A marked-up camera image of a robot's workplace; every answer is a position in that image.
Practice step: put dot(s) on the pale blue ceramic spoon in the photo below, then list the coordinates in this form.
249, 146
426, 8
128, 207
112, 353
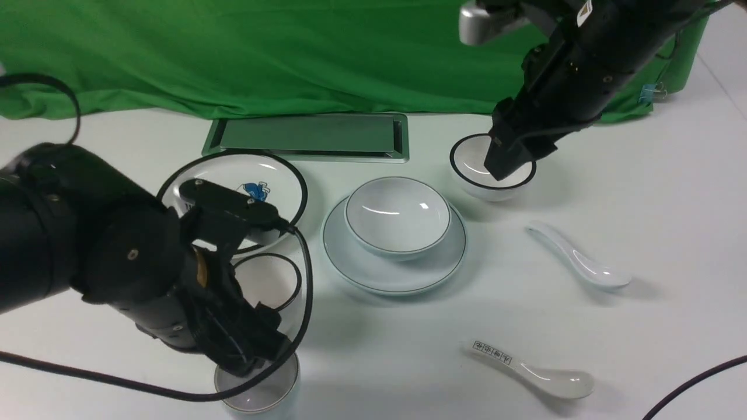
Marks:
600, 275

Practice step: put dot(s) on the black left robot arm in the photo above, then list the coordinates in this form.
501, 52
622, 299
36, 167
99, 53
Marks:
72, 221

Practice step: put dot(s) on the pale blue ceramic cup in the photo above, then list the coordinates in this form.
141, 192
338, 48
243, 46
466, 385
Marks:
273, 398

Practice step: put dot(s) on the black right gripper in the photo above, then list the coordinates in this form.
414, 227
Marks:
519, 135

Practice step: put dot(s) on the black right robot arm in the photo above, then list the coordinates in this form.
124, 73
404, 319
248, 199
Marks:
571, 79

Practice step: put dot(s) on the green backdrop cloth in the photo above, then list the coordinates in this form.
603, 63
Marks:
230, 59

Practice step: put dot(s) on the white cup black rim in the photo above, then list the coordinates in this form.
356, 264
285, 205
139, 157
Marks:
273, 280

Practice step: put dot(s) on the blue binder clip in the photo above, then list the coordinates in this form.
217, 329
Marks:
653, 93

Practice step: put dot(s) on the white spoon with characters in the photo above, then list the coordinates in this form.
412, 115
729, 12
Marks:
562, 384

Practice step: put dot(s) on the metal table cable hatch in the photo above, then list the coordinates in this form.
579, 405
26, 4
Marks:
336, 137

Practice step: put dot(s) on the white illustrated plate black rim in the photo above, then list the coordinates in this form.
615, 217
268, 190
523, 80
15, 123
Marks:
260, 175

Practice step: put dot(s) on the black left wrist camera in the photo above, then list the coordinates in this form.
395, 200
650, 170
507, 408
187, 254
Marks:
225, 218

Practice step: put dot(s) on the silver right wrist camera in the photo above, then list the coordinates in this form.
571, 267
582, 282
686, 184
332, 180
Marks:
483, 21

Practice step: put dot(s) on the pale blue saucer plate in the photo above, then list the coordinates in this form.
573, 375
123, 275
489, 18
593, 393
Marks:
390, 278

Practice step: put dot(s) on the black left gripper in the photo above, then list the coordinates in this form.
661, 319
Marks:
238, 336

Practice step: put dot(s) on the pale blue shallow bowl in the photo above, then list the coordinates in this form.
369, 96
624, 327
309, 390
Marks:
396, 217

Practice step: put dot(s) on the white bowl black rim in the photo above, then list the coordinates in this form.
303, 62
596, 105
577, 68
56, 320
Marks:
467, 164

